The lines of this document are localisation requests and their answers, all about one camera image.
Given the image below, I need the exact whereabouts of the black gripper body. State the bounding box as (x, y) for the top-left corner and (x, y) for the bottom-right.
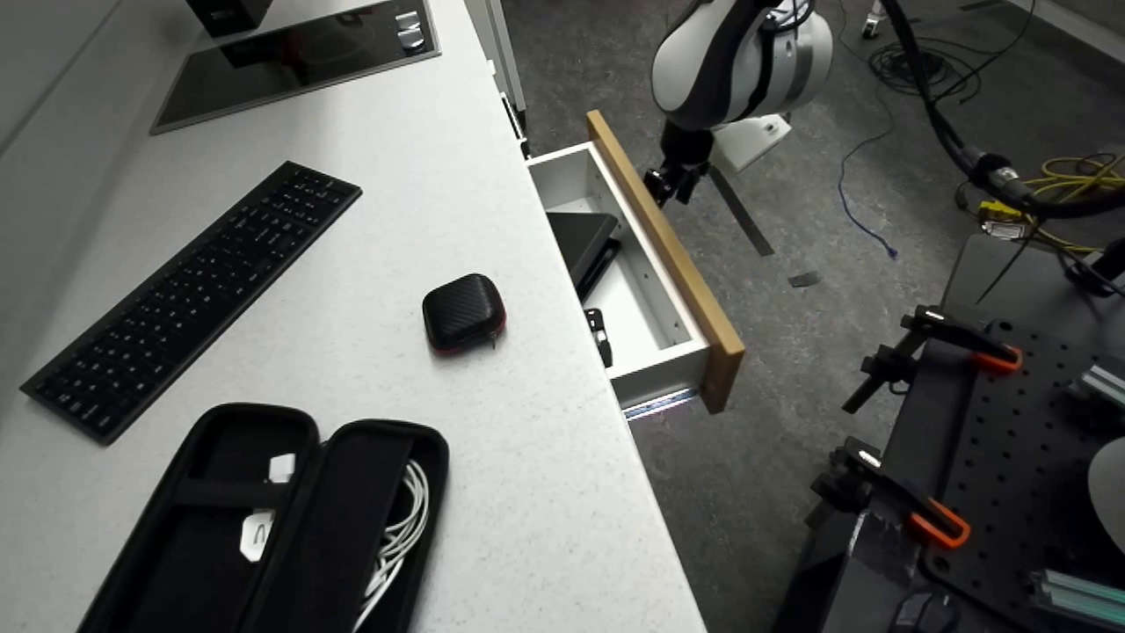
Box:
(644, 124), (715, 204)

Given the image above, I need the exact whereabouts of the wooden front white drawer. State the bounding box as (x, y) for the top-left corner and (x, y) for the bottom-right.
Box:
(527, 107), (746, 417)

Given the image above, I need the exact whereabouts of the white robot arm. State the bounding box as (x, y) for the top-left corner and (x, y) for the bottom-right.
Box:
(644, 0), (834, 204)

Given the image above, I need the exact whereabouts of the black strip on floor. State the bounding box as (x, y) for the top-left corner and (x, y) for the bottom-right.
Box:
(709, 168), (775, 255)

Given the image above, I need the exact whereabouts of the small black adapter block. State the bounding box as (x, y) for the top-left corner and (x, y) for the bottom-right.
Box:
(584, 306), (611, 369)

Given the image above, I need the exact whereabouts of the small black zip pouch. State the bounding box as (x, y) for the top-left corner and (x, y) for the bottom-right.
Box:
(424, 273), (507, 356)

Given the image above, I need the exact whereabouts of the black induction cooktop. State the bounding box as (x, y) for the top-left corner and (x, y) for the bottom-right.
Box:
(153, 0), (440, 133)

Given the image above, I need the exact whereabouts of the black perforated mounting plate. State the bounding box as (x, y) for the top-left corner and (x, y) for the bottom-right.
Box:
(925, 320), (1123, 633)

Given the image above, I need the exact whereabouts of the open long black case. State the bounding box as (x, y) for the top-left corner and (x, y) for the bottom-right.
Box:
(77, 403), (451, 633)

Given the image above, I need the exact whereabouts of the black keyboard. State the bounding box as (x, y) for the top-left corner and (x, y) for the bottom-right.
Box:
(22, 161), (361, 444)

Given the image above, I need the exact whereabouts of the blue cable on floor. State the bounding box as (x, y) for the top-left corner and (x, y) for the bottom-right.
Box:
(834, 124), (905, 265)

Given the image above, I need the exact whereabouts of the yellow cable bundle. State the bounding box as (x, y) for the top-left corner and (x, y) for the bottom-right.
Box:
(973, 150), (1125, 265)

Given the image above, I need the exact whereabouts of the thick black hose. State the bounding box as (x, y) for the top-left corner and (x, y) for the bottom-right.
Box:
(881, 0), (1125, 221)

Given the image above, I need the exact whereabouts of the white cable in case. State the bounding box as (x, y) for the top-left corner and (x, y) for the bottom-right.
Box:
(346, 458), (436, 633)

